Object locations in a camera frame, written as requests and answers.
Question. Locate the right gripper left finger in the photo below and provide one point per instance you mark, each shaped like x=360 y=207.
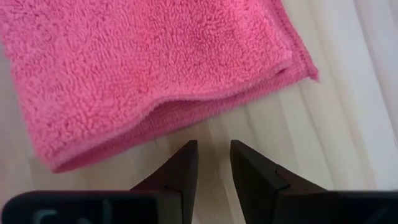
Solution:
x=124 y=208

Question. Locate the pink microfiber towel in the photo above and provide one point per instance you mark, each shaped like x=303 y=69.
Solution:
x=155 y=62

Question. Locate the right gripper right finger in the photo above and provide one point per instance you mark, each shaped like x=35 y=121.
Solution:
x=295 y=208

